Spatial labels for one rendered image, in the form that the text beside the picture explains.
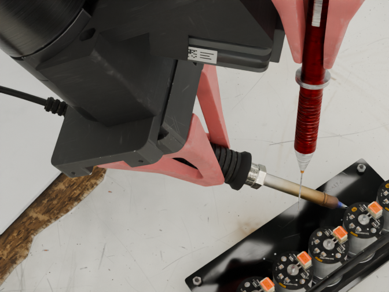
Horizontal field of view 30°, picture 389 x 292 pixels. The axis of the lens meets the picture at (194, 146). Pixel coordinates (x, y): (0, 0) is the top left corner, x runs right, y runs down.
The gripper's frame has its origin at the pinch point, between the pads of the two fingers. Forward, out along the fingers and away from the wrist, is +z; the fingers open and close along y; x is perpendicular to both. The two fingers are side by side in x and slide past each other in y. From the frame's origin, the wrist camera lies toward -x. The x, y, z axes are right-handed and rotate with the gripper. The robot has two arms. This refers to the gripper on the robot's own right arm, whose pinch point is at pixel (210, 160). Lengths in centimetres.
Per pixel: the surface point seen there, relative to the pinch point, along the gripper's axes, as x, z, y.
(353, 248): -5.3, 9.6, -1.9
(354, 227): -6.1, 7.8, -1.4
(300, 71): -9.9, -7.4, -1.1
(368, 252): -6.9, 8.2, -3.0
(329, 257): -4.9, 7.2, -3.6
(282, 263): -2.4, 5.8, -4.5
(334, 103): -1.5, 12.3, 11.9
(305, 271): -3.8, 6.4, -4.8
